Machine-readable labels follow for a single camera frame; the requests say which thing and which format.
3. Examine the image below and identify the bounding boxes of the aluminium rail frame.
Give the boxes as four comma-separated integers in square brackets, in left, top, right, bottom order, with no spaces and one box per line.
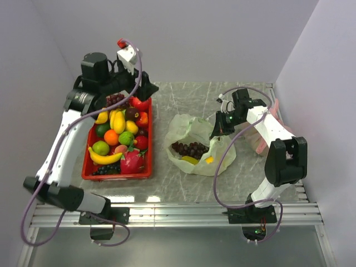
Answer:
[16,82,337,267]

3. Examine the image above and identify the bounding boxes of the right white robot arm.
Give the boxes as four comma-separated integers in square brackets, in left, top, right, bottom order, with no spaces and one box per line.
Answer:
[210,87,308,222]

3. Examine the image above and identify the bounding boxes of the yellow fake lemon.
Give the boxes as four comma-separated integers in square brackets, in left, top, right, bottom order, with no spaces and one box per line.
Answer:
[205,156,214,164]

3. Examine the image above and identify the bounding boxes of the purple grape bunch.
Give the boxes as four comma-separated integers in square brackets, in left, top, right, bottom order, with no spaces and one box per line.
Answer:
[171,141,209,160]
[106,93,130,110]

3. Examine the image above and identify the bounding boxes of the red plastic crate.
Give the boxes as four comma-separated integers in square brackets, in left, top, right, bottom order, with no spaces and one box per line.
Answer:
[82,98,153,181]

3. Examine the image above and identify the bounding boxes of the dark blue grape bunch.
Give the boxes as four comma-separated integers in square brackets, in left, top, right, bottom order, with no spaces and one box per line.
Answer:
[92,164,121,176]

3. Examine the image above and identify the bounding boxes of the purple grape bunch top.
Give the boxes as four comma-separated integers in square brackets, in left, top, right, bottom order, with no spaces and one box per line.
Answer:
[106,93,130,110]

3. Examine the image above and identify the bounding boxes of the pink fake dragon fruit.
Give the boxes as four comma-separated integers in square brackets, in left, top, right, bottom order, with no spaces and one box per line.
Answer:
[120,149,144,175]

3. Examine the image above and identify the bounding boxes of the pink plastic bag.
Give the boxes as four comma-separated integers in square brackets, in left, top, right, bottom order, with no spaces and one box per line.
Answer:
[243,98,294,156]

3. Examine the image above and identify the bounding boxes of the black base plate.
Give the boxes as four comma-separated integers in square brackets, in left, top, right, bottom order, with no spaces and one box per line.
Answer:
[224,205,278,243]
[78,206,131,241]

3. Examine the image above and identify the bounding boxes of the orange fake orange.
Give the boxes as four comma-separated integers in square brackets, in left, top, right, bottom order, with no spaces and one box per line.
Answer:
[103,129,119,146]

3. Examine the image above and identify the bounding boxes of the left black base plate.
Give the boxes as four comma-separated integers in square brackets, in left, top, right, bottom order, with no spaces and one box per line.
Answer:
[78,206,131,241]

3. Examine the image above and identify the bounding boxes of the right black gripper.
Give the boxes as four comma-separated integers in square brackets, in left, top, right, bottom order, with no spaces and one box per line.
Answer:
[211,110,245,140]

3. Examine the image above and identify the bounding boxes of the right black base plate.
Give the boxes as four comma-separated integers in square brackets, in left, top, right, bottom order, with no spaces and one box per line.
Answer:
[224,205,278,243]

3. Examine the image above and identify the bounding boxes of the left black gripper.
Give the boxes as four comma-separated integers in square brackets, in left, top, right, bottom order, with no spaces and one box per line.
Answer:
[103,59,160,101]

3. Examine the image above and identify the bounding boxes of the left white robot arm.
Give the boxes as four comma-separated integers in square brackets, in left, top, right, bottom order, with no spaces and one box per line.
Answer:
[23,48,158,224]

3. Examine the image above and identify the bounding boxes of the fake peach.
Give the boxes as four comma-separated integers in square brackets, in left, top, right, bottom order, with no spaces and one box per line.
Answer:
[114,145,128,154]

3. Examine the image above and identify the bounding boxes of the red orange fake fruit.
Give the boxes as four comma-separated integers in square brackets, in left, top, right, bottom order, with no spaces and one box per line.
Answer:
[136,112,149,128]

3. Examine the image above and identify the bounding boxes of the light green fake lime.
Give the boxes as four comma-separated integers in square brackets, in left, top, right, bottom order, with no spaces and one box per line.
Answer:
[92,140,110,156]

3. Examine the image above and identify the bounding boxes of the yellow fake starfruit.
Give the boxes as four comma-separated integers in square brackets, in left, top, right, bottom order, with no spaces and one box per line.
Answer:
[181,156,199,165]

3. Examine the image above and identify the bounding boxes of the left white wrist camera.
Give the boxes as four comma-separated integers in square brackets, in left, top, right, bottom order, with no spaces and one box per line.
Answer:
[117,39,137,75]

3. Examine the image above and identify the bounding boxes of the yellow fake banana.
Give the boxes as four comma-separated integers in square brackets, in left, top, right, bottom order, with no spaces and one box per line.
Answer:
[87,147,123,165]

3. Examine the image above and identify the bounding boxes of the dark green fake avocado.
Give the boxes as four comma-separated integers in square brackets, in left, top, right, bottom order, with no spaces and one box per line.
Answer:
[95,122,111,138]

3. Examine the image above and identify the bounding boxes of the green avocado print plastic bag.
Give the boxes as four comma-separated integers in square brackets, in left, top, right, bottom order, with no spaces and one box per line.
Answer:
[164,114,236,176]

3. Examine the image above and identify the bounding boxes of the red fake apple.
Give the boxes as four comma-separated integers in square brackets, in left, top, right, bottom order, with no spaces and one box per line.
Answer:
[130,97,150,112]

